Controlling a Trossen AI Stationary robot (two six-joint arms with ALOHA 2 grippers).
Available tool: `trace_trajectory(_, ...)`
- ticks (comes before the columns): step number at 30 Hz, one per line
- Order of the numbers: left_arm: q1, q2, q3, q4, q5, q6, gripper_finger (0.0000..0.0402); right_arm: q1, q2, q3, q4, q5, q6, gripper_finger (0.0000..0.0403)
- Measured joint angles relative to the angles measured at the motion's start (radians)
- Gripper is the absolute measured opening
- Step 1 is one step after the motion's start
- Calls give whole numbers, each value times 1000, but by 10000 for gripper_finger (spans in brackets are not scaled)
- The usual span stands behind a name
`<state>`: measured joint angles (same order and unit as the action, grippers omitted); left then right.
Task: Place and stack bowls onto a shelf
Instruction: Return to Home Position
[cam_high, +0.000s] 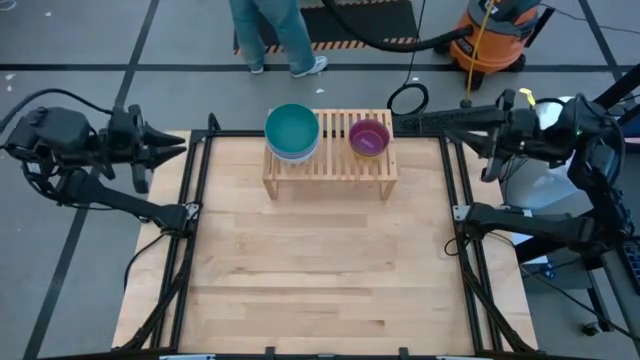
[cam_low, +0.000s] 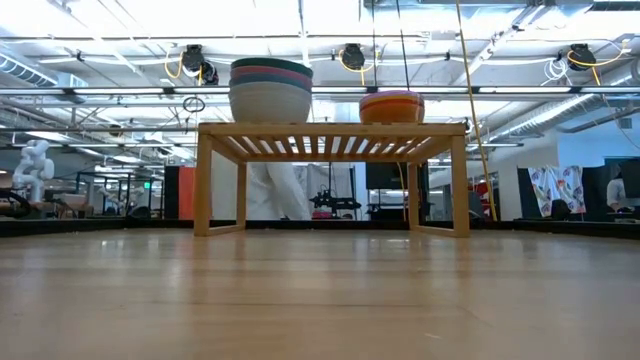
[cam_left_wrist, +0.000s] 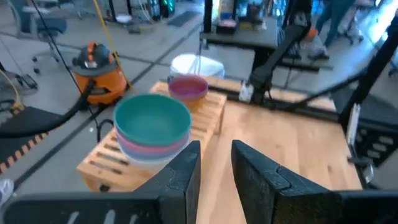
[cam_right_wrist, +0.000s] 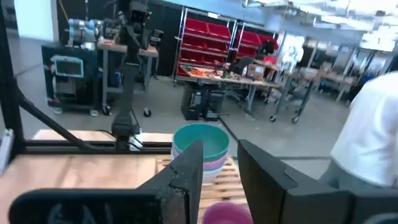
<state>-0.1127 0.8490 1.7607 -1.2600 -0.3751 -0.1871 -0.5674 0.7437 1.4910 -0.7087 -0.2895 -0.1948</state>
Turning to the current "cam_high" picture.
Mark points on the small blue object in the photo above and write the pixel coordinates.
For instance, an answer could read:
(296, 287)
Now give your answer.
(550, 269)

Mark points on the black diagonal beam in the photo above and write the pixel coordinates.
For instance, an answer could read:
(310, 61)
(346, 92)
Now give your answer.
(622, 85)

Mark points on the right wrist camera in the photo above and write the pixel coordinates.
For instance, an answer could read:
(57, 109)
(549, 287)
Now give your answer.
(492, 166)

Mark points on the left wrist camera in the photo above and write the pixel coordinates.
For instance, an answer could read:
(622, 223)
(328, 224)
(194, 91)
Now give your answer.
(141, 179)

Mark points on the large blue bowl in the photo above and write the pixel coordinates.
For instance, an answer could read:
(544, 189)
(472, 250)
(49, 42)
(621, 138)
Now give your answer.
(292, 161)

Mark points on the large teal bowl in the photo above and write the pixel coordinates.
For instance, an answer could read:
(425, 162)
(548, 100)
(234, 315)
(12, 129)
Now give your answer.
(291, 129)

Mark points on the black hazard-striped floor mat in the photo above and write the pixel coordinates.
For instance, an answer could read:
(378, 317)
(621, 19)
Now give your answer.
(392, 20)

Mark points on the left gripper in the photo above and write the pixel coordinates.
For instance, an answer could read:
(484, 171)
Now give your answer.
(127, 137)

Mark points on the yellow tape tag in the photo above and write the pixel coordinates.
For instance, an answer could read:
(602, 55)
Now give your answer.
(527, 96)

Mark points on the black aluminium table frame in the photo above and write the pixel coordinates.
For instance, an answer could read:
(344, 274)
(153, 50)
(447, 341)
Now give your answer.
(189, 255)

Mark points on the black keyboard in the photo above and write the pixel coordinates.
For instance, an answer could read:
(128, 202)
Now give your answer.
(634, 265)

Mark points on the black laptop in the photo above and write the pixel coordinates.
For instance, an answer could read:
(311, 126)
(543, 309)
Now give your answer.
(632, 132)

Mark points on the person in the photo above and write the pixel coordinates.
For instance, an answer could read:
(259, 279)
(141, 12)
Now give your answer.
(285, 30)

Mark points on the purple translucent bowl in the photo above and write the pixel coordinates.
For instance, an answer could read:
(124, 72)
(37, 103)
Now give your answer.
(369, 137)

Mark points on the grey side desk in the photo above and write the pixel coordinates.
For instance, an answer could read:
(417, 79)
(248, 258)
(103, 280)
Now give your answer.
(634, 175)

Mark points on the black desk leg frame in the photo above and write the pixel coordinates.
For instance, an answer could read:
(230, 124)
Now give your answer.
(540, 252)

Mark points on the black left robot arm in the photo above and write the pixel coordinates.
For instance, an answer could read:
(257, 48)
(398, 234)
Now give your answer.
(55, 132)

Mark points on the black caster wheel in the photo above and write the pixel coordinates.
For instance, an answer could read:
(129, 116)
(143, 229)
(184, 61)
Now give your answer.
(591, 329)

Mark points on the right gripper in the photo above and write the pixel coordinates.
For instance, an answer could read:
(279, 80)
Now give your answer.
(522, 137)

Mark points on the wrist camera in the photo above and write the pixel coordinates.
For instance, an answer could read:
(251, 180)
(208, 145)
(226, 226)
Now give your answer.
(141, 179)
(492, 166)

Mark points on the white cylindrical bin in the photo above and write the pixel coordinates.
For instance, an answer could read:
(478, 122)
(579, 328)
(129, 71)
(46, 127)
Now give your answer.
(535, 190)

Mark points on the white paper sheet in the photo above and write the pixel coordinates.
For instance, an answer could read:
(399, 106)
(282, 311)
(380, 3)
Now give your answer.
(522, 250)

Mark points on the black perforated box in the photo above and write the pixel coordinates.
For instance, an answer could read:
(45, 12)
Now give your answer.
(425, 121)

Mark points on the orange shop vacuum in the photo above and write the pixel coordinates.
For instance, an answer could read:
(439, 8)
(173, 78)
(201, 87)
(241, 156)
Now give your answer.
(495, 42)

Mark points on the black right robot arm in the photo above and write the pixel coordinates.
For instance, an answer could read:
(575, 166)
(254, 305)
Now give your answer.
(525, 225)

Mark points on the wooden slatted shelf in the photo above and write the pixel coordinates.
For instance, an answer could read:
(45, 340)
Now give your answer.
(340, 172)

